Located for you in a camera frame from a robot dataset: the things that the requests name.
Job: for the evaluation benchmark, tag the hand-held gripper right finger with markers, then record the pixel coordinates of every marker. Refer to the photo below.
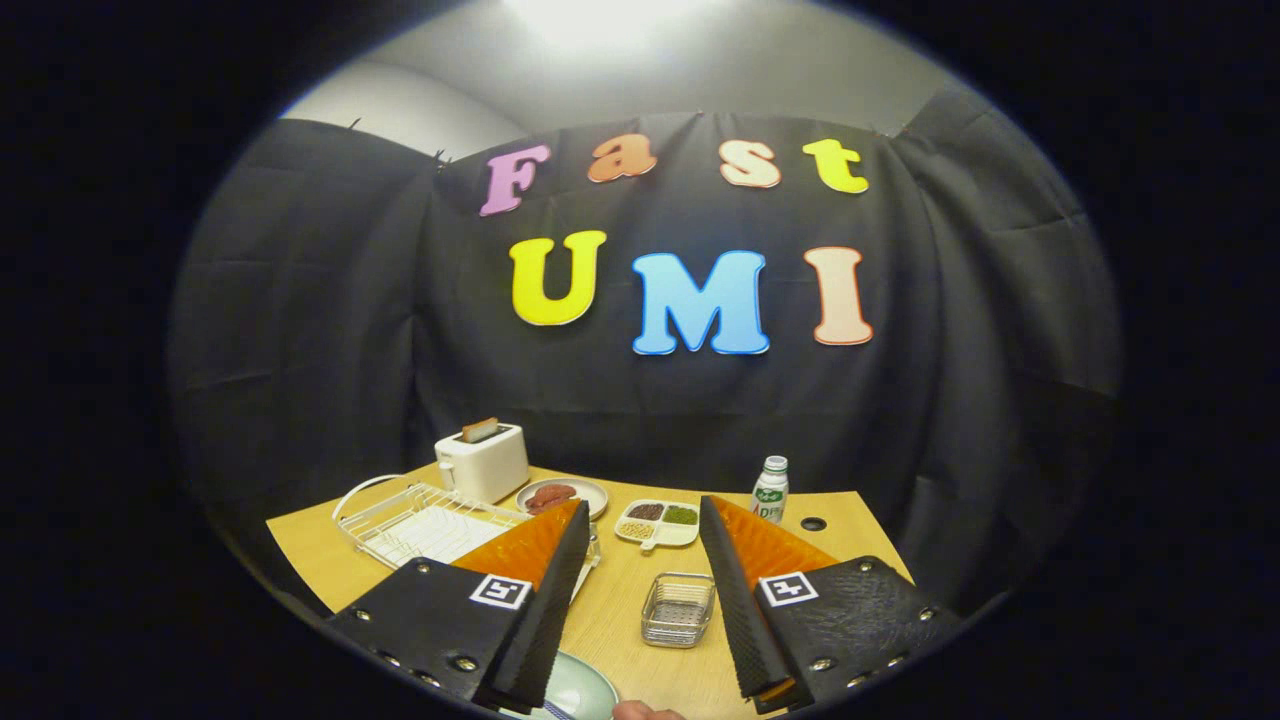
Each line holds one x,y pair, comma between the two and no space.
745,620

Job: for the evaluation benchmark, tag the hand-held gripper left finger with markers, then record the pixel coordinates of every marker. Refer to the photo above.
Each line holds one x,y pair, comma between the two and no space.
540,620

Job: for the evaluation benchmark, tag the pale green plate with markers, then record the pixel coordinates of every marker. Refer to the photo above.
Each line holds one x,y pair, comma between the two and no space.
585,685

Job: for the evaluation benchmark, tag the white divided dish with beans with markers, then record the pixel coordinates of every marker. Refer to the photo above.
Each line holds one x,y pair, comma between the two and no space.
665,535

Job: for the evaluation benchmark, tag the beige plate with meat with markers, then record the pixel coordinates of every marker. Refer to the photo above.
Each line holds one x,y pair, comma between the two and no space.
592,495

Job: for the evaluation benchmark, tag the brown meat slice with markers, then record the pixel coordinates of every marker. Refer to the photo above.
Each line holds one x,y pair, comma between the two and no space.
558,491
542,502

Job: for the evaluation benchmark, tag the white drink bottle green cap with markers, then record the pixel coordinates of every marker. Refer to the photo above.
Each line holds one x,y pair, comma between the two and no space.
770,495

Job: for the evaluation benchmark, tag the white toaster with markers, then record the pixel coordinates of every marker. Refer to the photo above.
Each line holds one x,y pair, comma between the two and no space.
485,470

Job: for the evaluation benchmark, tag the brown toast slice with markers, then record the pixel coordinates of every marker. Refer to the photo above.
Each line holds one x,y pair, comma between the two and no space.
480,430

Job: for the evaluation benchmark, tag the black backdrop cloth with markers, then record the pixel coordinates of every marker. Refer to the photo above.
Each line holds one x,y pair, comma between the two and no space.
950,400

